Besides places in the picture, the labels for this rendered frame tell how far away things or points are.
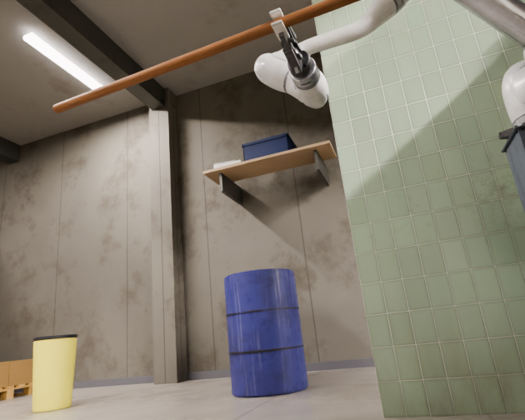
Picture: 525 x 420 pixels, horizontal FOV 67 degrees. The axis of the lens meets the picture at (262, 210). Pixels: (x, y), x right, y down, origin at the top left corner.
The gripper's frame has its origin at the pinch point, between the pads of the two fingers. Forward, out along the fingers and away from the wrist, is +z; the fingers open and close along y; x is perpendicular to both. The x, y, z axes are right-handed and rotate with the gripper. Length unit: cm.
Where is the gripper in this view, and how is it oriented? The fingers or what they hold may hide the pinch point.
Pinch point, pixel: (279, 24)
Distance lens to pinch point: 116.9
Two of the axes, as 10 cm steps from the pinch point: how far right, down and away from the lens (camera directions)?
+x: -9.2, 2.0, 3.3
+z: -3.8, -2.4, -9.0
